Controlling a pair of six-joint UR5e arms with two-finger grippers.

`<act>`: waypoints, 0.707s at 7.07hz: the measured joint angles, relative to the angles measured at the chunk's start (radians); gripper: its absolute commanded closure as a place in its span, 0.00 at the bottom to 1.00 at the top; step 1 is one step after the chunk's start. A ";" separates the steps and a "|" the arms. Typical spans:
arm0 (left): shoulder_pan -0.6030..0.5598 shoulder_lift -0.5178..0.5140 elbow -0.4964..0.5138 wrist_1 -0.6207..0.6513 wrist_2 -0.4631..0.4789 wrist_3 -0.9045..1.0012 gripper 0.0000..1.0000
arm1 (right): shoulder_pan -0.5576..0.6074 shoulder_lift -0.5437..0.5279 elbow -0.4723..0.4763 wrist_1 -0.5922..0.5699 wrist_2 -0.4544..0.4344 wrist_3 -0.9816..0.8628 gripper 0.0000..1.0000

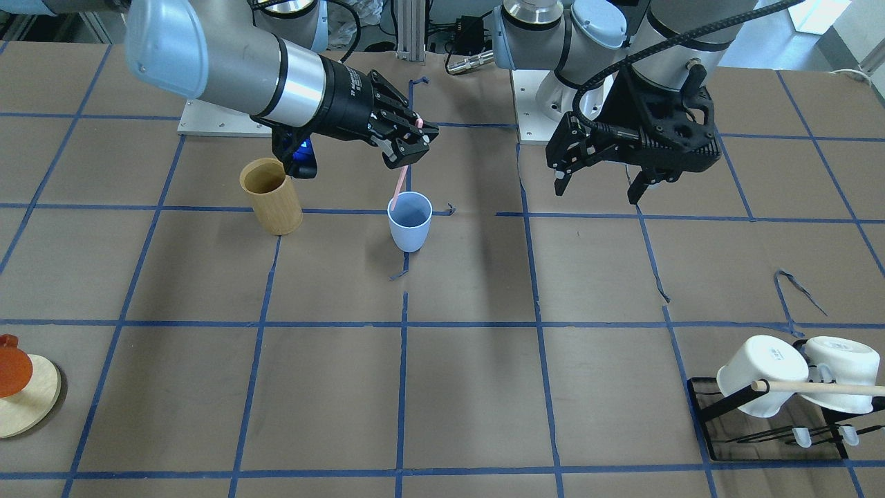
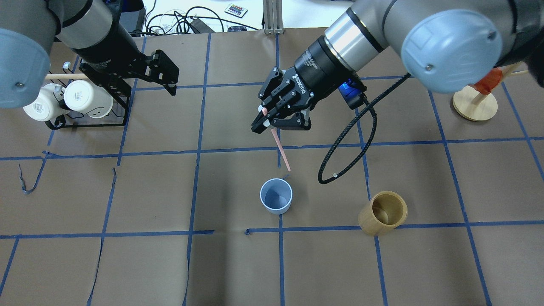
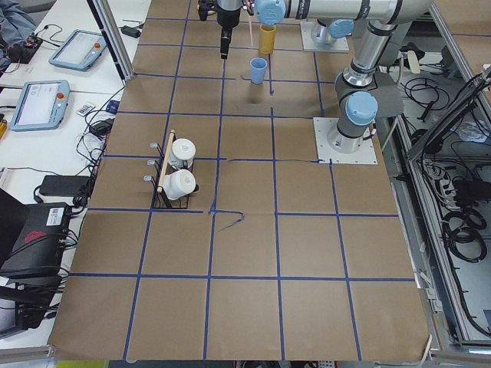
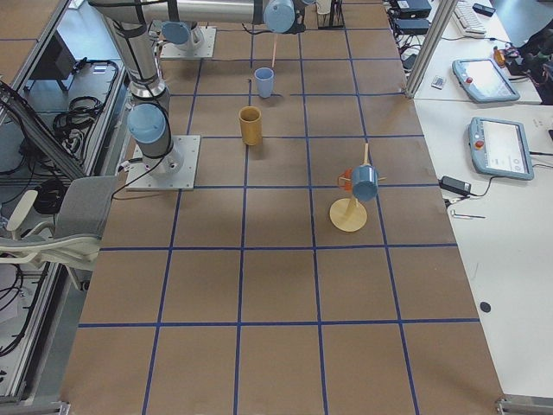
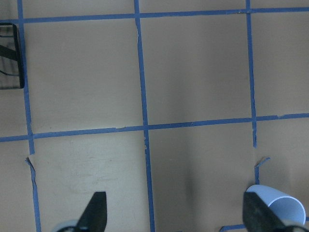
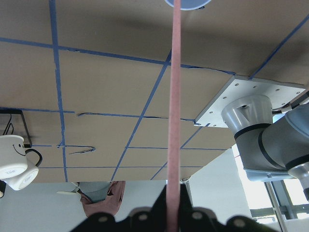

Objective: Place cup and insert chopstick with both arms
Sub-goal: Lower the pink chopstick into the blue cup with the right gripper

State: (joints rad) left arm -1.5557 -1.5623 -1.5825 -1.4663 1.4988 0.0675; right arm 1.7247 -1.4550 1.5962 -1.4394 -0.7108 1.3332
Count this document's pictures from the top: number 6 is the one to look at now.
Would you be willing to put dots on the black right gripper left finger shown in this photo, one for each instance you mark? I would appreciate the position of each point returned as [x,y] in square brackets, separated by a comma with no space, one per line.
[141,219]

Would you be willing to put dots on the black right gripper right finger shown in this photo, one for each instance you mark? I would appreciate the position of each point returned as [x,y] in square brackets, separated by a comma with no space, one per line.
[199,219]

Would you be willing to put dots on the pink chopstick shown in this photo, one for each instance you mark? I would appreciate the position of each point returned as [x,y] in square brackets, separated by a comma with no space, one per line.
[175,116]

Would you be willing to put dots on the blue-grey plastic cup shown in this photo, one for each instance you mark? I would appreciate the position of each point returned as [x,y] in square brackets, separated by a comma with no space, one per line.
[189,5]

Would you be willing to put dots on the person in maroon shirt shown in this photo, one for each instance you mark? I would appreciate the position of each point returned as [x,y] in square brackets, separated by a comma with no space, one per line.
[101,197]

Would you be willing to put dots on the white mug on rack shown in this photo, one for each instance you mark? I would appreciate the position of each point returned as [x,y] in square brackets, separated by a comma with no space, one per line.
[13,160]

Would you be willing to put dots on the black wire mug rack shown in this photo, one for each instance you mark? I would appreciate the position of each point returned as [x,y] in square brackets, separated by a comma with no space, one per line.
[12,122]

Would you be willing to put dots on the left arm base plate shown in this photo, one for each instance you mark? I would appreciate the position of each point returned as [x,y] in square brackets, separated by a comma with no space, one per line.
[241,103]

